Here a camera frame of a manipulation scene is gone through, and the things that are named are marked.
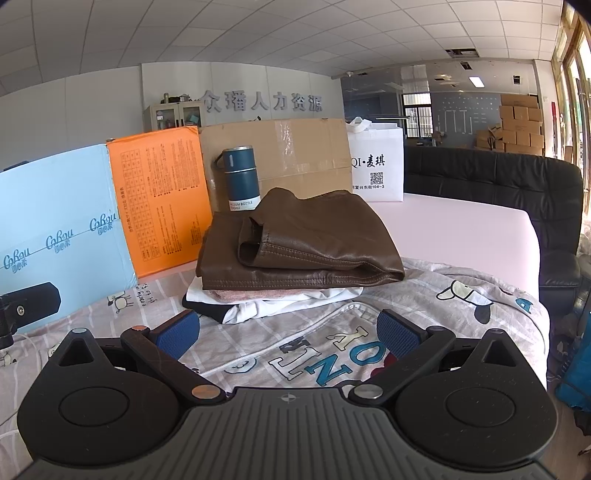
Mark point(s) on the grey glass-door cabinet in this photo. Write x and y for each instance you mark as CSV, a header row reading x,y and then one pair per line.
x,y
171,117

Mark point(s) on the ceiling light panel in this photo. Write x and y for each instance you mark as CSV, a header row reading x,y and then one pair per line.
x,y
475,81

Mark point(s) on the white folded garment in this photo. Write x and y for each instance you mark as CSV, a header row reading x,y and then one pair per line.
x,y
263,310

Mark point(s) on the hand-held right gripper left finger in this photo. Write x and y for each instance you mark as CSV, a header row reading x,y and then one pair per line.
x,y
178,332

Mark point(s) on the dark blue vacuum bottle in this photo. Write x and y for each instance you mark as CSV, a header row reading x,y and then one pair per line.
x,y
240,184

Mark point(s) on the light blue cardboard box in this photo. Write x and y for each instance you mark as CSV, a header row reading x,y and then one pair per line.
x,y
69,207

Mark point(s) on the brown cardboard box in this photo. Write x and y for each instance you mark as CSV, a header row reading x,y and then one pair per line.
x,y
300,157

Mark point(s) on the window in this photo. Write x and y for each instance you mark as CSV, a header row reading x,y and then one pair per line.
x,y
575,92

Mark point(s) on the blue bag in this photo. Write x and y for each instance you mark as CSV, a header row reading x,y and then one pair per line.
x,y
577,369

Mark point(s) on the silver wall lettering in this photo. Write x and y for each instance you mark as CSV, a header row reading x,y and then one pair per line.
x,y
263,101

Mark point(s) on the brown leather jacket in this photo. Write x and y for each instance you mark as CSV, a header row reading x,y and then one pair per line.
x,y
314,240

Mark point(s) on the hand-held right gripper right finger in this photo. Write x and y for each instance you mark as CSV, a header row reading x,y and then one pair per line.
x,y
397,334

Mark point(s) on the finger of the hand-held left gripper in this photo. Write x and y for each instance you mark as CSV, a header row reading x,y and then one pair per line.
x,y
32,302

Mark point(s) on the pink folded garment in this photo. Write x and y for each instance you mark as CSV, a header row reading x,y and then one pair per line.
x,y
258,295

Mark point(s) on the white tote bag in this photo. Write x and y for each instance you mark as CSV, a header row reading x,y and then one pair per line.
x,y
374,147

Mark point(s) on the pale pink mattress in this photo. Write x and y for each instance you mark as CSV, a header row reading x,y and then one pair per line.
x,y
461,230

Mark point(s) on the grey printed bedsheet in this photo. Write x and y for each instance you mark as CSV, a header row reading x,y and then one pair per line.
x,y
323,350

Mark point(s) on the stack of cardboard boxes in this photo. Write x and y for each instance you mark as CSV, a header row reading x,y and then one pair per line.
x,y
517,124

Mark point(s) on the orange cardboard box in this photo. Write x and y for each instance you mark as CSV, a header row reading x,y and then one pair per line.
x,y
157,198

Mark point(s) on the black leather sofa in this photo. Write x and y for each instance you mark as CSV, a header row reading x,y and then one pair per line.
x,y
485,175

